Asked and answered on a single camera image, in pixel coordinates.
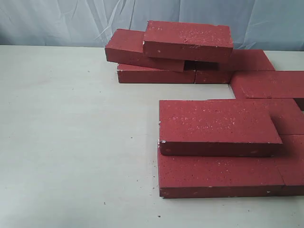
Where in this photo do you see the red brick bottom stack left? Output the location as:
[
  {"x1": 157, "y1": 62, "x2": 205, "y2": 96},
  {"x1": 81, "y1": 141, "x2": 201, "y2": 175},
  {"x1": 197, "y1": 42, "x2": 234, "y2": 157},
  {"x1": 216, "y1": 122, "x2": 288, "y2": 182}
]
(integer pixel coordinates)
[{"x1": 117, "y1": 64, "x2": 196, "y2": 84}]

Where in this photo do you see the red brick right middle row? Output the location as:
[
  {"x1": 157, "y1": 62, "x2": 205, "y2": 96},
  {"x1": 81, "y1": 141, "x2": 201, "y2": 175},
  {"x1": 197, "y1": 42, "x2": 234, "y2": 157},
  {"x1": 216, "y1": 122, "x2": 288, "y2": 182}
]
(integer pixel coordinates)
[{"x1": 230, "y1": 71, "x2": 304, "y2": 110}]

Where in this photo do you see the white backdrop cloth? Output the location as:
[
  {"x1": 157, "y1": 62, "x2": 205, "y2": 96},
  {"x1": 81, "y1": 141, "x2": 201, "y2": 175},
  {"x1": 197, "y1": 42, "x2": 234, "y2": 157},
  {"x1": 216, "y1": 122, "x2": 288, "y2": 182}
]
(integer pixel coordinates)
[{"x1": 0, "y1": 0, "x2": 304, "y2": 51}]

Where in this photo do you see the red brick tilted stack left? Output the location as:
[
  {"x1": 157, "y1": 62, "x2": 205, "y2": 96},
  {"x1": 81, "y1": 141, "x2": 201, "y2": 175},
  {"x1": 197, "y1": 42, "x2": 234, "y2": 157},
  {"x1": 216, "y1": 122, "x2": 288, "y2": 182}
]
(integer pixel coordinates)
[{"x1": 105, "y1": 28, "x2": 185, "y2": 72}]

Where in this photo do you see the red brick third row right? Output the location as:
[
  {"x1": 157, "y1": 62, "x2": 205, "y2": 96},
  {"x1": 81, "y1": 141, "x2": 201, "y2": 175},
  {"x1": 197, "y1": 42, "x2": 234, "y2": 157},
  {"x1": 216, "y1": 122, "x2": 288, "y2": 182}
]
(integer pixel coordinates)
[{"x1": 206, "y1": 98, "x2": 304, "y2": 136}]

